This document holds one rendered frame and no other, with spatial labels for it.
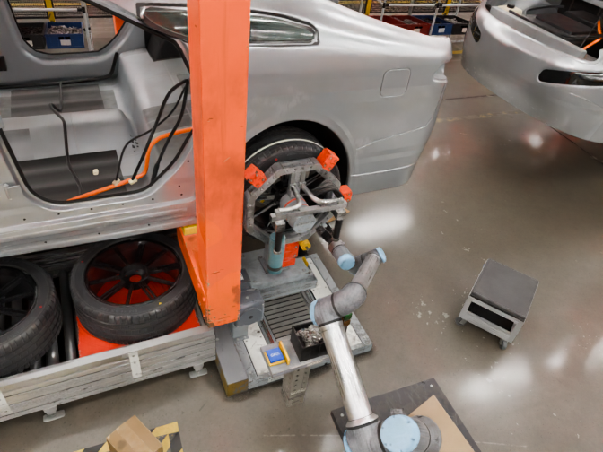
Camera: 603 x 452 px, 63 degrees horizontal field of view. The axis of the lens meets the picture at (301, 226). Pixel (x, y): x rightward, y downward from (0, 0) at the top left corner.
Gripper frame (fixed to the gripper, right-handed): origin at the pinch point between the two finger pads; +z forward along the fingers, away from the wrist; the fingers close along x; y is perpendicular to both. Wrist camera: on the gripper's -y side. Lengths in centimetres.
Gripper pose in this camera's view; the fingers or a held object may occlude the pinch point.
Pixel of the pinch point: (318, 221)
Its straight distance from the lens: 293.3
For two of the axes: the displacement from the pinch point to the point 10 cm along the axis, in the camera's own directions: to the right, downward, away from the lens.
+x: 7.2, -6.6, -2.0
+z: -3.9, -6.3, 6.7
